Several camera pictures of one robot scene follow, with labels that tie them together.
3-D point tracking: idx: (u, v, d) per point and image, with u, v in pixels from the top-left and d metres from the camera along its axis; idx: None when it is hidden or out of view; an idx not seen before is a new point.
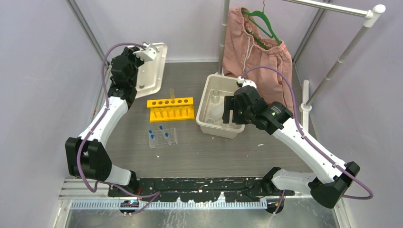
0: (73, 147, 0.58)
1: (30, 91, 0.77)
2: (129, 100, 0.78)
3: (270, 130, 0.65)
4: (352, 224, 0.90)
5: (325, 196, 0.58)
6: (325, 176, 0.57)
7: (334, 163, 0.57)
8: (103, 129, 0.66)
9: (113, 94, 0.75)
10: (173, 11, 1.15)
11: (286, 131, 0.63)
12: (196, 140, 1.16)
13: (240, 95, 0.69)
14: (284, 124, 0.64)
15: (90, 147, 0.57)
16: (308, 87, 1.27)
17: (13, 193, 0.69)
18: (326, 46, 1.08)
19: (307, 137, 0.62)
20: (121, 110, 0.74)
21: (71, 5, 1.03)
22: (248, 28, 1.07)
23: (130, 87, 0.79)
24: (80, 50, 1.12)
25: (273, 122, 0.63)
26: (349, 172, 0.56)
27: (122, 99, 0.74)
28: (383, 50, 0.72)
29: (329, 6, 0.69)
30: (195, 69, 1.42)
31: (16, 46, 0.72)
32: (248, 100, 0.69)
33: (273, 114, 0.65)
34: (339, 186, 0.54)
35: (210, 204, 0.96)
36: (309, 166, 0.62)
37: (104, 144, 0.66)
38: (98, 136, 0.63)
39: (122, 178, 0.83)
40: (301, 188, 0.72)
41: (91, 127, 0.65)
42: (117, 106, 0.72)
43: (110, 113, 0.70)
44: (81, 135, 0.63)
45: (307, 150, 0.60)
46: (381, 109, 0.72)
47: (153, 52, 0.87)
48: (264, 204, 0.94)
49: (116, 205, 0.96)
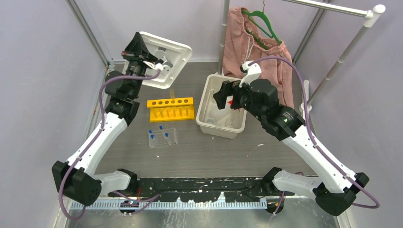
0: (59, 173, 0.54)
1: (30, 91, 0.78)
2: (130, 117, 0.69)
3: (280, 137, 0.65)
4: (352, 224, 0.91)
5: (332, 206, 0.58)
6: (334, 186, 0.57)
7: (345, 174, 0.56)
8: (93, 156, 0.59)
9: (112, 109, 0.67)
10: (173, 12, 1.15)
11: (298, 139, 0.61)
12: (196, 140, 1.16)
13: (258, 93, 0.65)
14: (297, 132, 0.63)
15: (76, 175, 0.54)
16: (308, 87, 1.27)
17: (13, 193, 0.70)
18: (326, 46, 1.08)
19: (319, 146, 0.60)
20: (119, 129, 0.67)
21: (71, 5, 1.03)
22: (248, 28, 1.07)
23: (130, 102, 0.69)
24: (80, 50, 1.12)
25: (285, 129, 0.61)
26: (358, 183, 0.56)
27: (120, 117, 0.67)
28: (383, 50, 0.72)
29: (330, 6, 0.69)
30: (195, 69, 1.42)
31: (16, 46, 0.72)
32: (265, 100, 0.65)
33: (285, 121, 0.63)
34: (349, 197, 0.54)
35: (210, 204, 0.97)
36: (318, 174, 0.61)
37: (91, 172, 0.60)
38: (85, 165, 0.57)
39: (119, 184, 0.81)
40: (302, 192, 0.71)
41: (80, 153, 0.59)
42: (112, 126, 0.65)
43: (104, 135, 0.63)
44: (70, 160, 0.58)
45: (319, 159, 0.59)
46: (382, 109, 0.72)
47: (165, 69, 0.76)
48: (264, 205, 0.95)
49: (116, 205, 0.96)
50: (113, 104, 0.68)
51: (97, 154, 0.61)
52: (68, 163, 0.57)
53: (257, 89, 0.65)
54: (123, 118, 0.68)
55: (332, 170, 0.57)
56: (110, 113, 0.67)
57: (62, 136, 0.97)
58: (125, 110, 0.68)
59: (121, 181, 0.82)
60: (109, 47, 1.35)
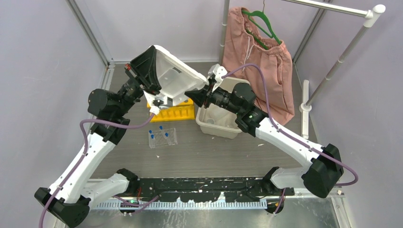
0: (41, 200, 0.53)
1: (29, 91, 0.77)
2: (117, 136, 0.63)
3: (250, 133, 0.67)
4: (352, 224, 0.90)
5: (316, 186, 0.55)
6: (305, 161, 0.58)
7: (310, 147, 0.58)
8: (74, 184, 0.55)
9: (98, 129, 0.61)
10: (173, 12, 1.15)
11: (263, 129, 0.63)
12: (196, 140, 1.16)
13: (239, 99, 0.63)
14: (261, 123, 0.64)
15: (57, 206, 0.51)
16: (308, 87, 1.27)
17: (13, 192, 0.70)
18: (326, 46, 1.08)
19: (282, 129, 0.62)
20: (106, 149, 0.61)
21: (71, 5, 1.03)
22: (248, 28, 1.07)
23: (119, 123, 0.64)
24: (80, 49, 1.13)
25: (253, 125, 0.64)
26: (325, 153, 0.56)
27: (105, 139, 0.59)
28: (382, 51, 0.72)
29: (329, 6, 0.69)
30: (195, 69, 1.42)
31: (16, 46, 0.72)
32: (244, 104, 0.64)
33: (251, 117, 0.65)
34: (317, 166, 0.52)
35: (210, 204, 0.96)
36: (292, 155, 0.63)
37: (77, 197, 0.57)
38: (66, 194, 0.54)
39: (114, 191, 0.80)
40: (298, 183, 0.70)
41: (62, 181, 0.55)
42: (96, 150, 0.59)
43: (87, 161, 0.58)
44: (52, 188, 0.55)
45: (285, 141, 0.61)
46: (381, 109, 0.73)
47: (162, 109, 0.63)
48: (264, 205, 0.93)
49: (116, 205, 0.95)
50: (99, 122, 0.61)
51: (80, 181, 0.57)
52: (49, 191, 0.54)
53: (239, 94, 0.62)
54: (109, 139, 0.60)
55: (297, 146, 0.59)
56: (94, 134, 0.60)
57: (62, 137, 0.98)
58: (110, 130, 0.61)
59: (116, 187, 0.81)
60: (109, 46, 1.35)
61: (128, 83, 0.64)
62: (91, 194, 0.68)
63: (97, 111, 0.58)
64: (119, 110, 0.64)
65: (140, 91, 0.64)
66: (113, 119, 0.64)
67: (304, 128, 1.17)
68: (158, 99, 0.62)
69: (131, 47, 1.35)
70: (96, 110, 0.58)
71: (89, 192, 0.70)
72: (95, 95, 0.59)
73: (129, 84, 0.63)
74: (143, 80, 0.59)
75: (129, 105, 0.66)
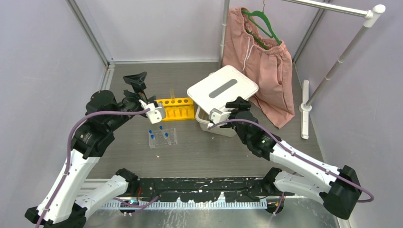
0: (32, 220, 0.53)
1: (30, 91, 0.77)
2: (98, 148, 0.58)
3: (264, 157, 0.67)
4: (352, 223, 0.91)
5: (339, 208, 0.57)
6: (323, 184, 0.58)
7: (326, 170, 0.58)
8: (60, 204, 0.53)
9: (78, 144, 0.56)
10: (173, 12, 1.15)
11: (276, 153, 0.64)
12: (196, 140, 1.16)
13: (242, 124, 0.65)
14: (275, 148, 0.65)
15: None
16: (308, 87, 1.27)
17: (13, 193, 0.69)
18: (326, 46, 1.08)
19: (296, 154, 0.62)
20: (89, 165, 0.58)
21: (71, 4, 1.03)
22: (248, 28, 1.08)
23: (107, 131, 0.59)
24: (81, 49, 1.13)
25: (266, 150, 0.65)
26: (342, 176, 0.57)
27: (85, 157, 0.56)
28: (382, 50, 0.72)
29: (330, 6, 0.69)
30: (195, 69, 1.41)
31: (16, 45, 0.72)
32: (248, 129, 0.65)
33: (263, 142, 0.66)
34: (336, 190, 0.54)
35: (210, 204, 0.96)
36: (312, 180, 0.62)
37: (68, 212, 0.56)
38: (53, 216, 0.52)
39: (111, 195, 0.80)
40: (308, 194, 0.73)
41: (48, 202, 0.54)
42: (78, 169, 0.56)
43: (70, 180, 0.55)
44: (40, 208, 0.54)
45: (301, 165, 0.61)
46: (381, 109, 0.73)
47: (158, 117, 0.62)
48: (264, 205, 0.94)
49: (116, 205, 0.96)
50: (78, 137, 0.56)
51: (66, 199, 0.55)
52: (38, 212, 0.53)
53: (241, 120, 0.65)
54: (89, 156, 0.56)
55: (313, 169, 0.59)
56: (75, 150, 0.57)
57: (62, 136, 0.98)
58: (90, 145, 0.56)
59: (115, 191, 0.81)
60: (109, 47, 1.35)
61: (128, 99, 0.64)
62: (88, 202, 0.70)
63: (97, 108, 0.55)
64: (113, 119, 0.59)
65: (138, 105, 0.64)
66: (102, 127, 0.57)
67: (304, 128, 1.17)
68: (154, 99, 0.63)
69: (131, 48, 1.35)
70: (93, 109, 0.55)
71: (86, 199, 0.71)
72: (101, 94, 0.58)
73: (129, 100, 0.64)
74: (133, 81, 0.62)
75: (122, 119, 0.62)
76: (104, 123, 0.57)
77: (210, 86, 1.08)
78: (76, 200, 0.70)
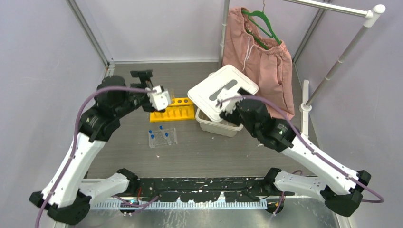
0: (36, 203, 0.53)
1: (29, 92, 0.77)
2: (104, 133, 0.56)
3: (277, 148, 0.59)
4: (352, 224, 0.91)
5: (344, 208, 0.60)
6: (340, 188, 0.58)
7: (348, 175, 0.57)
8: (65, 189, 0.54)
9: (84, 128, 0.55)
10: (173, 12, 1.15)
11: (297, 149, 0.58)
12: (196, 140, 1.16)
13: (248, 112, 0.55)
14: (294, 143, 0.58)
15: (51, 212, 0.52)
16: (308, 87, 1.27)
17: (11, 193, 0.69)
18: (326, 46, 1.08)
19: (318, 153, 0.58)
20: (94, 150, 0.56)
21: (71, 4, 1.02)
22: (248, 28, 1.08)
23: (114, 116, 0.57)
24: (80, 49, 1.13)
25: (283, 141, 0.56)
26: (361, 182, 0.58)
27: (91, 140, 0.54)
28: (382, 50, 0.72)
29: (330, 6, 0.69)
30: (195, 69, 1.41)
31: (16, 45, 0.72)
32: (256, 117, 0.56)
33: (281, 133, 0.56)
34: (356, 198, 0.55)
35: (210, 204, 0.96)
36: (323, 178, 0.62)
37: (72, 196, 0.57)
38: (59, 200, 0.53)
39: (112, 191, 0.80)
40: (308, 193, 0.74)
41: (52, 185, 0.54)
42: (83, 153, 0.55)
43: (74, 164, 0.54)
44: (44, 191, 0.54)
45: (320, 165, 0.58)
46: (381, 109, 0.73)
47: (164, 103, 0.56)
48: (264, 205, 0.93)
49: (116, 205, 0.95)
50: (84, 120, 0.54)
51: (71, 184, 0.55)
52: (42, 195, 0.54)
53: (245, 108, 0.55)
54: (95, 139, 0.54)
55: (335, 173, 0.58)
56: (81, 134, 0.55)
57: (62, 136, 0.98)
58: (96, 128, 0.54)
59: (116, 186, 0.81)
60: (109, 47, 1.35)
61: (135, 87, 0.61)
62: (92, 192, 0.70)
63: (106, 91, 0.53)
64: (120, 106, 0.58)
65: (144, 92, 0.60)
66: (110, 110, 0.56)
67: (304, 128, 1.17)
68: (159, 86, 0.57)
69: (131, 47, 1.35)
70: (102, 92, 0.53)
71: (90, 189, 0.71)
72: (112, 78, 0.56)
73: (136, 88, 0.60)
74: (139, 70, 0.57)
75: (129, 105, 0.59)
76: (112, 106, 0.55)
77: (211, 86, 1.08)
78: (81, 188, 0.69)
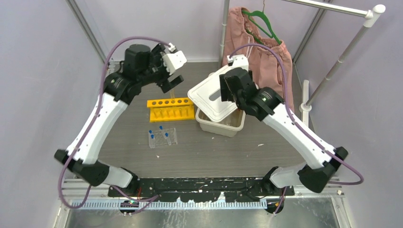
0: (61, 160, 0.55)
1: (29, 92, 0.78)
2: (128, 95, 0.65)
3: (259, 117, 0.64)
4: (353, 224, 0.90)
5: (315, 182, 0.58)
6: (314, 161, 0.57)
7: (324, 148, 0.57)
8: (90, 145, 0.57)
9: (108, 89, 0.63)
10: (173, 12, 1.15)
11: (277, 118, 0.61)
12: (196, 140, 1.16)
13: (231, 78, 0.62)
14: (275, 110, 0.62)
15: (76, 166, 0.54)
16: (308, 87, 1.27)
17: (11, 194, 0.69)
18: (326, 46, 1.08)
19: (298, 123, 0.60)
20: (117, 110, 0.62)
21: (71, 4, 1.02)
22: (248, 28, 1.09)
23: (136, 80, 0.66)
24: (81, 49, 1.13)
25: (265, 109, 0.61)
26: (337, 156, 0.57)
27: (116, 100, 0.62)
28: (382, 51, 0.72)
29: (330, 6, 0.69)
30: (195, 69, 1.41)
31: (16, 46, 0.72)
32: (238, 83, 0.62)
33: (263, 99, 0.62)
34: (327, 171, 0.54)
35: (210, 204, 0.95)
36: (301, 153, 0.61)
37: (95, 157, 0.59)
38: (83, 156, 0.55)
39: (122, 176, 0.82)
40: (293, 179, 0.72)
41: (78, 142, 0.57)
42: (108, 111, 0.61)
43: (100, 121, 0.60)
44: (69, 149, 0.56)
45: (299, 135, 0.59)
46: (381, 109, 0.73)
47: (180, 60, 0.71)
48: (264, 205, 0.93)
49: (116, 205, 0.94)
50: (109, 82, 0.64)
51: (96, 141, 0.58)
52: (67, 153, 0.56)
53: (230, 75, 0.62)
54: (120, 100, 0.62)
55: (311, 145, 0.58)
56: (105, 94, 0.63)
57: (61, 136, 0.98)
58: (120, 89, 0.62)
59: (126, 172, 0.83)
60: (109, 47, 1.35)
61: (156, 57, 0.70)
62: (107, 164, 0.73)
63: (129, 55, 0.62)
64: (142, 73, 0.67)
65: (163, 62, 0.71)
66: (133, 74, 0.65)
67: None
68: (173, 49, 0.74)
69: None
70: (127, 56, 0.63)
71: None
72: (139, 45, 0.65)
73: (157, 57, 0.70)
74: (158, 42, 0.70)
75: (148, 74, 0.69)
76: (136, 71, 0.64)
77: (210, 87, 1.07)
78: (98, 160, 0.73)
